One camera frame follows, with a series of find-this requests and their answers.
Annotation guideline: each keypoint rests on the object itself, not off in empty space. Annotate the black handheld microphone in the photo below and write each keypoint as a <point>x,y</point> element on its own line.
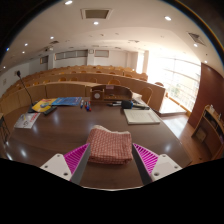
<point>126,104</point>

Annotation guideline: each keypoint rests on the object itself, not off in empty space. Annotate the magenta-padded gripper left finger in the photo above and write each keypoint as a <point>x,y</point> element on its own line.
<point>56,166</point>

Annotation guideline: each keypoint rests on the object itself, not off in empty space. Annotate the wooden chair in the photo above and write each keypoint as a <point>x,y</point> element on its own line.
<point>146,95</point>

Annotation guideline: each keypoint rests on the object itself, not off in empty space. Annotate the blue booklet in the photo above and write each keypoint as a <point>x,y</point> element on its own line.
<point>68,101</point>

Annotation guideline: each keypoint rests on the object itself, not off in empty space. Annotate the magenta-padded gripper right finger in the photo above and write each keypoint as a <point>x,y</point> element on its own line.
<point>165,166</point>

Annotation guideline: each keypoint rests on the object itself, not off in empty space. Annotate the black gooseneck microphone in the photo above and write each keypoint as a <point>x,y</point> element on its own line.
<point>18,73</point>

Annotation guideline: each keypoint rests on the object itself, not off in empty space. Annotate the white paper with red print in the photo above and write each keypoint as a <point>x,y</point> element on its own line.
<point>26,120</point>

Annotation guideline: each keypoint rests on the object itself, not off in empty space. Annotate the white blue marker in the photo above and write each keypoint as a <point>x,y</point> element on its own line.
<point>81,103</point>

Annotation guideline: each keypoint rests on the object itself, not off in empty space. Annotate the wooden desk organizer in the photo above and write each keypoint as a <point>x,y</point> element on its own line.
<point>113,91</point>

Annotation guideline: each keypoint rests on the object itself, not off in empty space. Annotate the wooden shelf unit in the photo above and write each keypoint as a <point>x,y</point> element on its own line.
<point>208,133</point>

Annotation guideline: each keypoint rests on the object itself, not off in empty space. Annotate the yellow booklet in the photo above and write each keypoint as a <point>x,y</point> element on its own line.
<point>41,106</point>

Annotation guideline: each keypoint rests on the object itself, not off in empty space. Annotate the red marker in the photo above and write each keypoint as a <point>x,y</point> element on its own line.
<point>89,106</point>
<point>85,104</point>

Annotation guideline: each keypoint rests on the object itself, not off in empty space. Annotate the ceiling air vent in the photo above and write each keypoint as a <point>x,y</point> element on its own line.
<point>96,13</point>
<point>196,38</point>

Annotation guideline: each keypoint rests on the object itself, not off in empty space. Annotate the black pen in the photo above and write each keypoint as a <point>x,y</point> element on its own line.
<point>115,103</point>

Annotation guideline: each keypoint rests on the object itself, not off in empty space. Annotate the black remote control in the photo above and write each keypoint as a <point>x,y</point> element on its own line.
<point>50,111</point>

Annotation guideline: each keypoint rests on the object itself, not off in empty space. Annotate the ceiling spot lights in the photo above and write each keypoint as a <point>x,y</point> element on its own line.
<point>167,18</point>

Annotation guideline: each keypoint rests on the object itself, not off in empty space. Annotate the red white checked towel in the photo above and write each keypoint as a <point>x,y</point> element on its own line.
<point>110,146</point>

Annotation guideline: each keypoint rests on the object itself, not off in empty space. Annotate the large bright window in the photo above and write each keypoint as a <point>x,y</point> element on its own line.
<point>176,80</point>

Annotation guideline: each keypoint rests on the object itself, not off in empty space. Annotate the wooden lecture seat rows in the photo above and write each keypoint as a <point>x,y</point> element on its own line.
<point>63,90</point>

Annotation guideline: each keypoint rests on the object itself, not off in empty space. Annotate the white notepad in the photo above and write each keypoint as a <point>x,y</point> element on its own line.
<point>141,116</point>

